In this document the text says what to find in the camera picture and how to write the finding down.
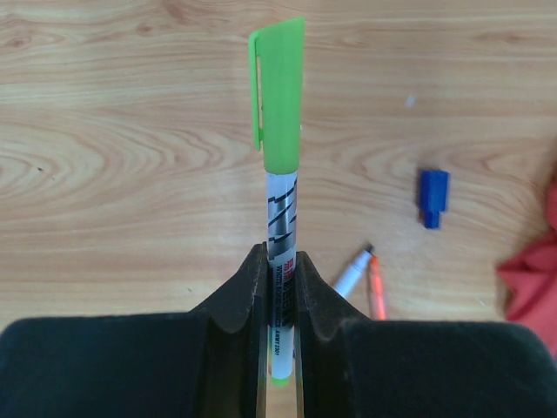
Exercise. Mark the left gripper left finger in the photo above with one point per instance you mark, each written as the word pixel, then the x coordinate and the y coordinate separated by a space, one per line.
pixel 208 362

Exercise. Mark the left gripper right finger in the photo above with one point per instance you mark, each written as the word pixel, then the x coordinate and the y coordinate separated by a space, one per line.
pixel 348 365

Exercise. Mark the white marker green end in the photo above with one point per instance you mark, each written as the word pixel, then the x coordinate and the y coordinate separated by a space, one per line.
pixel 281 255

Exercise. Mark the light green pen cap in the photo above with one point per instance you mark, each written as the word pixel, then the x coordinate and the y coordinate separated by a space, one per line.
pixel 276 57

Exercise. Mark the orange highlighter pen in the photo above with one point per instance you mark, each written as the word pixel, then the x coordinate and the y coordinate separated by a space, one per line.
pixel 378 302

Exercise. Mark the blue pen cap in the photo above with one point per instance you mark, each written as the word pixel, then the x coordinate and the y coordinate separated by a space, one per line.
pixel 433 194

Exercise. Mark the white marker blue end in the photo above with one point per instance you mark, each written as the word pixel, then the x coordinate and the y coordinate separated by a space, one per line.
pixel 353 273

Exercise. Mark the red and grey cloth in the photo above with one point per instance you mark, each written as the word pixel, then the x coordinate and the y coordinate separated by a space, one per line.
pixel 530 278

